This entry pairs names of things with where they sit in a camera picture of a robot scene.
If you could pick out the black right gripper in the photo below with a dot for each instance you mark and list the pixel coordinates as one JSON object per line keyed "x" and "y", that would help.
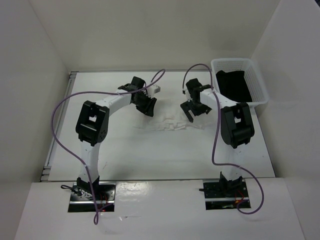
{"x": 186, "y": 106}

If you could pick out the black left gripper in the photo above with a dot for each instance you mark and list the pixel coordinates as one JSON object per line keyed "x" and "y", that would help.
{"x": 147, "y": 110}

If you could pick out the white pleated skirt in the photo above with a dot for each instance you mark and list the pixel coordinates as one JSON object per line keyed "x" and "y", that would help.
{"x": 168, "y": 122}

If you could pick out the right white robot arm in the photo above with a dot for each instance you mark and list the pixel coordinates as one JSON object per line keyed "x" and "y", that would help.
{"x": 234, "y": 127}

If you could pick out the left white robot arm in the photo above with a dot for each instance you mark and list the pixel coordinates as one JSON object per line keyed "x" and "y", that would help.
{"x": 93, "y": 122}

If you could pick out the black folded skirt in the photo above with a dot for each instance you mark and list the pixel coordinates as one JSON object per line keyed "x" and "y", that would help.
{"x": 233, "y": 86}

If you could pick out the white plastic basket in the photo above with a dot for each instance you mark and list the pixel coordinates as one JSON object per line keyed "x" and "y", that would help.
{"x": 253, "y": 77}

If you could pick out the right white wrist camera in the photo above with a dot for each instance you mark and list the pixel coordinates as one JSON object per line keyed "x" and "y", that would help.
{"x": 185, "y": 91}

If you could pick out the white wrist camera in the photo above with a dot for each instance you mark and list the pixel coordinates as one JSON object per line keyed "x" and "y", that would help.
{"x": 152, "y": 90}
{"x": 185, "y": 91}

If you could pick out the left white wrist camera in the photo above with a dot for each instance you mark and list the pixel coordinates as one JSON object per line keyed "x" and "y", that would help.
{"x": 152, "y": 90}

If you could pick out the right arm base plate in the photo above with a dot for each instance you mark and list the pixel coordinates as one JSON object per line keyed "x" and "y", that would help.
{"x": 217, "y": 199}

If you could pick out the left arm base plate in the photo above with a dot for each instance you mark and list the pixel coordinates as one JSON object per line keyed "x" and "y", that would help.
{"x": 83, "y": 202}

